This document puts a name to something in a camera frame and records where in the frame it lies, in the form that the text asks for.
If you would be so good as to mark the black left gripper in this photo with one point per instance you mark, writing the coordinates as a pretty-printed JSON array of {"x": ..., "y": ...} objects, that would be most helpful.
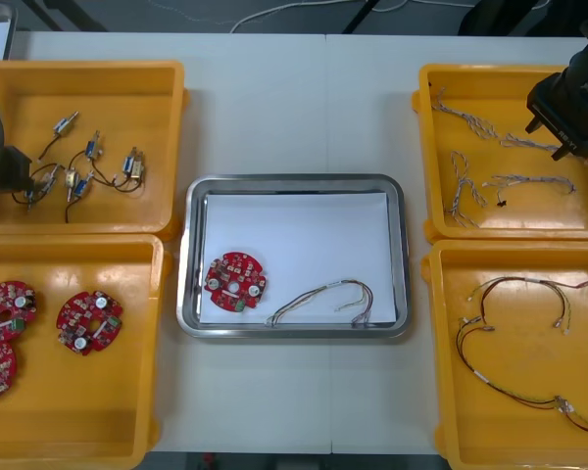
[{"x": 5, "y": 169}]

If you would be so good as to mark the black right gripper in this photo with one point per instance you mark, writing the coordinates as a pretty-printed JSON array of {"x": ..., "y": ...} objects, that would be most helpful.
[{"x": 573, "y": 112}]

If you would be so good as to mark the yellow-orange plastic bin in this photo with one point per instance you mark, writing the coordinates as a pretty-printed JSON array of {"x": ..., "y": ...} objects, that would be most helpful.
[
  {"x": 500, "y": 98},
  {"x": 509, "y": 431},
  {"x": 117, "y": 416},
  {"x": 117, "y": 112}
]

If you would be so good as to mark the pile of metal solenoids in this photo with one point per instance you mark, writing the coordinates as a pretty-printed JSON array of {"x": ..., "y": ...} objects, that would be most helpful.
[{"x": 133, "y": 167}]

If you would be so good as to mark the steel tray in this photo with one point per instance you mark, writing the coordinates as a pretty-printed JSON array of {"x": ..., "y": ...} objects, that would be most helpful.
[{"x": 188, "y": 274}]

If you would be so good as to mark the black metal leg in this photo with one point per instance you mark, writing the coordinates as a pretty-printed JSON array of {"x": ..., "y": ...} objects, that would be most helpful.
[{"x": 361, "y": 17}]

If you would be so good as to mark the white sheet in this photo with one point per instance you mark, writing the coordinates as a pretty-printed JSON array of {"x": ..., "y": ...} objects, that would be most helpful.
[{"x": 294, "y": 230}]

